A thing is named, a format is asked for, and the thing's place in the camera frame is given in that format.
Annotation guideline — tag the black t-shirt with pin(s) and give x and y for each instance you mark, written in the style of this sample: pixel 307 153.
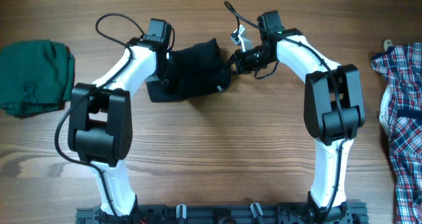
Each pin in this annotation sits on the black t-shirt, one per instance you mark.
pixel 198 70

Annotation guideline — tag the black mounting rail base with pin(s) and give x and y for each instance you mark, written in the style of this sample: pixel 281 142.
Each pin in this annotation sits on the black mounting rail base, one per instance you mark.
pixel 282 213

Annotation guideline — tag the folded green garment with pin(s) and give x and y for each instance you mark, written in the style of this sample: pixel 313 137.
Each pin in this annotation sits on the folded green garment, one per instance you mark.
pixel 36 77

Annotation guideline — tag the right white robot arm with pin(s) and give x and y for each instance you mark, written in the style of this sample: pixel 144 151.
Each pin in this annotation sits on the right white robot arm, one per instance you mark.
pixel 333 106

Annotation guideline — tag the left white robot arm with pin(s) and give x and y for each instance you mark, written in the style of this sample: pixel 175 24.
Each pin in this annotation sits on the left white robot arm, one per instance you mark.
pixel 100 119

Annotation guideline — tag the plaid red blue shirt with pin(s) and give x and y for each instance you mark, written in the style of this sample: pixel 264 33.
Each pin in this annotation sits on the plaid red blue shirt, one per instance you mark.
pixel 400 117

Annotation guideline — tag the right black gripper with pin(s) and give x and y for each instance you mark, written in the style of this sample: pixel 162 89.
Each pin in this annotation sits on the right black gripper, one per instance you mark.
pixel 242 66

